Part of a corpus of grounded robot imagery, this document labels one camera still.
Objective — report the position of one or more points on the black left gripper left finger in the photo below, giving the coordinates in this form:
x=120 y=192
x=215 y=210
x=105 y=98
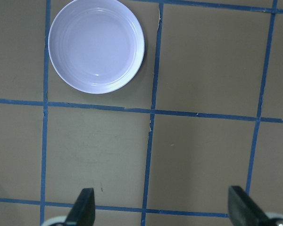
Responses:
x=83 y=210

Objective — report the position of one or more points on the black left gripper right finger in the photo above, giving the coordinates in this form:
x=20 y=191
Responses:
x=243 y=211

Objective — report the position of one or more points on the lavender round plate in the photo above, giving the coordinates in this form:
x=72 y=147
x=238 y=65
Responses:
x=96 y=46

